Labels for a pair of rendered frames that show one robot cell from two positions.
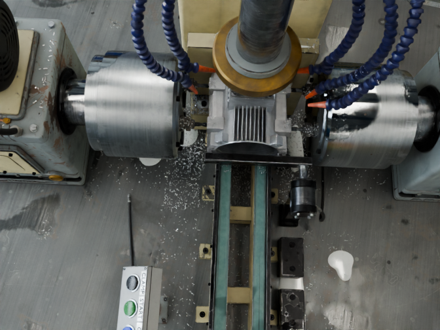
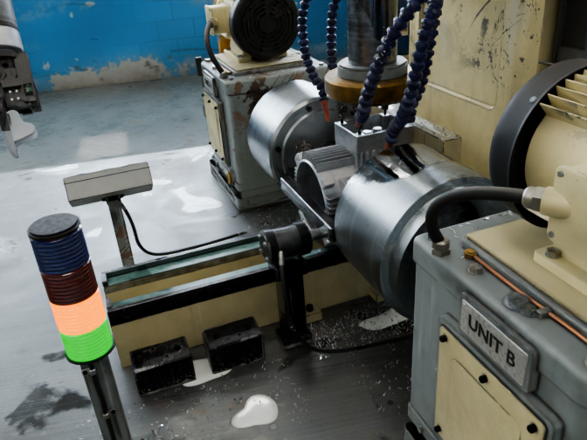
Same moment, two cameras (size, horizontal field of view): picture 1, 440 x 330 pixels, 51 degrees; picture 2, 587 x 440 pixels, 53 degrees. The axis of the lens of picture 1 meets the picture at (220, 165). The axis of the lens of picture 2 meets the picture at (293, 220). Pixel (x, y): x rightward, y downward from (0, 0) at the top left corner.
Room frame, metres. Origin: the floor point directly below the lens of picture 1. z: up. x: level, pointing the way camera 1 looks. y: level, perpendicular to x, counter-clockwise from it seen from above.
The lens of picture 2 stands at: (0.04, -1.05, 1.52)
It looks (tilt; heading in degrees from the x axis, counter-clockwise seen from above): 28 degrees down; 73
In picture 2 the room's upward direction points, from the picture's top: 5 degrees counter-clockwise
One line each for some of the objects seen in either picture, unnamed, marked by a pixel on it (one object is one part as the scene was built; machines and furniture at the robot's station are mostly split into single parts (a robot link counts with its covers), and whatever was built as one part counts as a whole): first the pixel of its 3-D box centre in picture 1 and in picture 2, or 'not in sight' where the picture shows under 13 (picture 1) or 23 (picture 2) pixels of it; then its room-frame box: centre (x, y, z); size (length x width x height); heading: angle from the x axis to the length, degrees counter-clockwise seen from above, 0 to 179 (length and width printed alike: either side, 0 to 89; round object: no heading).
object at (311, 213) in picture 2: (257, 160); (307, 206); (0.35, -0.09, 1.01); 0.26 x 0.04 x 0.03; 93
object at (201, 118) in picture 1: (203, 112); not in sight; (0.53, 0.06, 0.86); 0.07 x 0.06 x 0.12; 93
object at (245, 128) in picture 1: (247, 114); (355, 189); (0.47, -0.06, 1.01); 0.20 x 0.19 x 0.19; 3
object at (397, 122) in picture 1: (366, 116); (435, 239); (0.48, -0.34, 1.04); 0.41 x 0.25 x 0.25; 93
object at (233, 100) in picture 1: (251, 82); (373, 140); (0.51, -0.05, 1.11); 0.12 x 0.11 x 0.07; 3
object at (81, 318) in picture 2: not in sight; (78, 306); (-0.06, -0.38, 1.10); 0.06 x 0.06 x 0.04
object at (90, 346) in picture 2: not in sight; (86, 334); (-0.06, -0.38, 1.05); 0.06 x 0.06 x 0.04
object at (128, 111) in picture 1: (120, 104); (299, 133); (0.45, 0.25, 1.04); 0.37 x 0.25 x 0.25; 93
